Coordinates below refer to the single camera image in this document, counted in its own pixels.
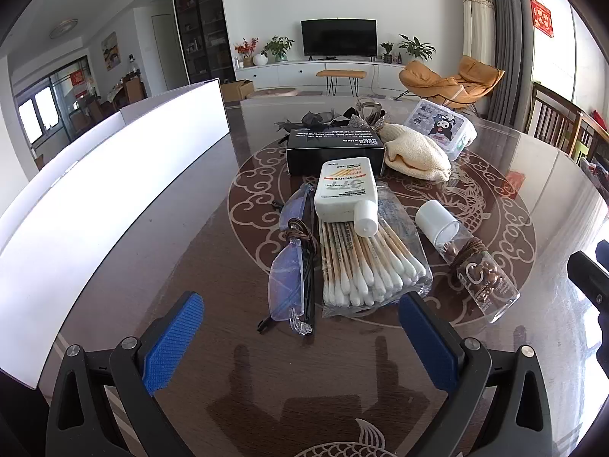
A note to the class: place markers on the red wall hanging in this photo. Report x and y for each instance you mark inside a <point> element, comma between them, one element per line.
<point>542,16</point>

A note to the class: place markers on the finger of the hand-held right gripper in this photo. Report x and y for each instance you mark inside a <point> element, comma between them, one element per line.
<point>603,249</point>
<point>590,278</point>

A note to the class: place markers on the black television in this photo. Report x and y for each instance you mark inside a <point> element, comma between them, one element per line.
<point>338,38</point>

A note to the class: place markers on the green potted plant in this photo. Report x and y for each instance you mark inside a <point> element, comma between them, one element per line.
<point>277,46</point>

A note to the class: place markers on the clear plastic box cartoon lid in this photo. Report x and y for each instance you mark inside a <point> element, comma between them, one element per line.
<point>442,126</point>

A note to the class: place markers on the grey curtain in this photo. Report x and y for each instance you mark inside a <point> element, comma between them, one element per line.
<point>506,33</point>

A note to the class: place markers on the orange lounge chair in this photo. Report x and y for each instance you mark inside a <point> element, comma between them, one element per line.
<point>423,81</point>

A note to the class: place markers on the red flower arrangement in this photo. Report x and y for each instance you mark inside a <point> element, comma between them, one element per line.
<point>246,47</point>

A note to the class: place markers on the wooden dining chair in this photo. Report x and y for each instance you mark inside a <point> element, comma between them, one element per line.
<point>134,88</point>

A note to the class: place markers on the red window sign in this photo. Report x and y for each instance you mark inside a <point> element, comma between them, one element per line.
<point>80,79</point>

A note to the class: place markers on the black mesh hair bow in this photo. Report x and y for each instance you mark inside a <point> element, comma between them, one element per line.
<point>314,118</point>

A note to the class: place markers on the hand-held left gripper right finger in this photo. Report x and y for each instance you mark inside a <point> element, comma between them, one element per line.
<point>428,342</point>

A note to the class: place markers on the round ceiling lamp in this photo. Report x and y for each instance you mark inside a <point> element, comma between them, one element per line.
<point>63,28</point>

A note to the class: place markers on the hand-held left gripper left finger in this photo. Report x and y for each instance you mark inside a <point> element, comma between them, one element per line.
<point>173,342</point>

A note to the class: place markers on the black rectangular box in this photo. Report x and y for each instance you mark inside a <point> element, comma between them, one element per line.
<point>309,157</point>

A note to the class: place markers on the dark glass display cabinet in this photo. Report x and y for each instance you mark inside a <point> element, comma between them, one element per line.
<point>200,24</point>

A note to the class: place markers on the white television cabinet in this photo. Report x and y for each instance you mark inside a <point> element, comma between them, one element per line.
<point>285,74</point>

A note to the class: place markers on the white interior door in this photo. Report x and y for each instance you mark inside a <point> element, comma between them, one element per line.
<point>161,52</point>

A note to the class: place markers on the leafy potted plant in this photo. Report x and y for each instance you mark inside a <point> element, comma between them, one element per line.
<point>416,47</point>

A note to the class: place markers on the brown cardboard box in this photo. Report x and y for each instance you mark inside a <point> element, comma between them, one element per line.
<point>235,90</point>

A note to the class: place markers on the dark wooden chair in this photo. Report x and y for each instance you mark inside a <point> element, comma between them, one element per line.
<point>554,114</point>

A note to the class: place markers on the silver sequin bow hair clip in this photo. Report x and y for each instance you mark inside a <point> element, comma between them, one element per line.
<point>375,121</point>

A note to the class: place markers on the pack of cotton swabs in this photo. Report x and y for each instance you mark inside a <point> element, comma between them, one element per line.
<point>361,266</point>

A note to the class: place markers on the clear bottle with white cap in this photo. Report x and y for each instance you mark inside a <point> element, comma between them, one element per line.
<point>433,216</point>

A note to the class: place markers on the white sunscreen bottle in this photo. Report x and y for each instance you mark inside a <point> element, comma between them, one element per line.
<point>345,185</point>

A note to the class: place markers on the white round vase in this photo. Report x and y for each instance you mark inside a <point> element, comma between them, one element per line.
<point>260,60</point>

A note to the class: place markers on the framed wall painting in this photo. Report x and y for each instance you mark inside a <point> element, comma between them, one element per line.
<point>110,51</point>

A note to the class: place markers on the white cardboard box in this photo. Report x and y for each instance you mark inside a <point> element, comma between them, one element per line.
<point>95,200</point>

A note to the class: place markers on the white standing air conditioner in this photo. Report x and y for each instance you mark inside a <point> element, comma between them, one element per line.
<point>477,28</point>

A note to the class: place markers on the wooden dining table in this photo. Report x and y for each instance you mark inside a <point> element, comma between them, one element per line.
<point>115,93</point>

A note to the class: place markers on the orange bench with metal legs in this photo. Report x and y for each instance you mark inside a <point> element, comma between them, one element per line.
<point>341,74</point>

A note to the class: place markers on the small potted plant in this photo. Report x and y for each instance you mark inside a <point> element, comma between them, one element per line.
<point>387,50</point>

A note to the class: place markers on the clear safety glasses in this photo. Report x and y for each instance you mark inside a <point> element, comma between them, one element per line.
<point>285,281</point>

